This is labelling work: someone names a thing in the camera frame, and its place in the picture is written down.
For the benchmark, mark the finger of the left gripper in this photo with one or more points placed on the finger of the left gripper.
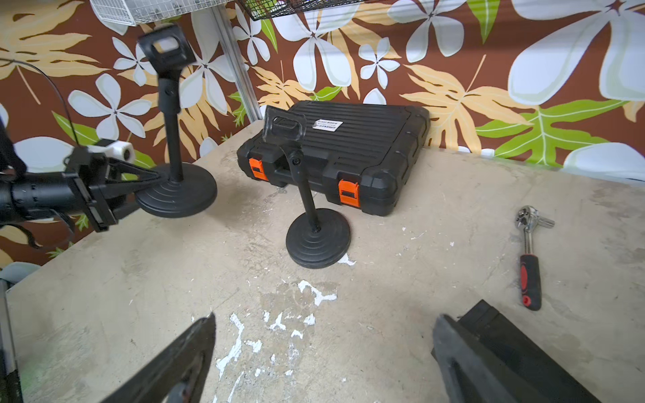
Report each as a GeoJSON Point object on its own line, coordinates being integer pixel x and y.
{"type": "Point", "coordinates": [124, 178]}

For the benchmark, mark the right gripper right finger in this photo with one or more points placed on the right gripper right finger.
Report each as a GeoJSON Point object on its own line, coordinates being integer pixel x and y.
{"type": "Point", "coordinates": [471, 372]}

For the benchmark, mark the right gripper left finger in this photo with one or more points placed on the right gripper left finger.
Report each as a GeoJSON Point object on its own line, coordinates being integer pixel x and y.
{"type": "Point", "coordinates": [178, 373]}

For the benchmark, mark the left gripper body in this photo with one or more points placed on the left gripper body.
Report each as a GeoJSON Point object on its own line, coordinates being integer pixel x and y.
{"type": "Point", "coordinates": [91, 177]}

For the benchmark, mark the black stand pole with clip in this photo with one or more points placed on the black stand pole with clip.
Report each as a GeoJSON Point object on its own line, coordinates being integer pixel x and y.
{"type": "Point", "coordinates": [287, 130]}

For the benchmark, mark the black round base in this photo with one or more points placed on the black round base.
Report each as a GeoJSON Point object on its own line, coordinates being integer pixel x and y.
{"type": "Point", "coordinates": [196, 192]}
{"type": "Point", "coordinates": [322, 248]}

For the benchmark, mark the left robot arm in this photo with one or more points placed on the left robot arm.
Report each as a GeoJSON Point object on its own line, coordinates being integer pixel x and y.
{"type": "Point", "coordinates": [27, 197]}

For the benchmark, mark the black phone holder plate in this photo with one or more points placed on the black phone holder plate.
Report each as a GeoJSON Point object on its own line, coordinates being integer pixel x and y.
{"type": "Point", "coordinates": [518, 352]}

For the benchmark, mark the black plastic tool case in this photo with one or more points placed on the black plastic tool case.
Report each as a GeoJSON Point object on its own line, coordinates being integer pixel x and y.
{"type": "Point", "coordinates": [361, 155]}

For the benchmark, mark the red handled ratchet wrench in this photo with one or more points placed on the red handled ratchet wrench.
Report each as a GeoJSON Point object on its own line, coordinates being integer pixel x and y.
{"type": "Point", "coordinates": [527, 219]}

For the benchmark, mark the white wire basket left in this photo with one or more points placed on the white wire basket left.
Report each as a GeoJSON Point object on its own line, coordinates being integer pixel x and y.
{"type": "Point", "coordinates": [138, 12]}

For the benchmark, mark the black wire basket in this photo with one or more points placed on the black wire basket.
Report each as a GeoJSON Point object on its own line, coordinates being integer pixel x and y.
{"type": "Point", "coordinates": [264, 9]}

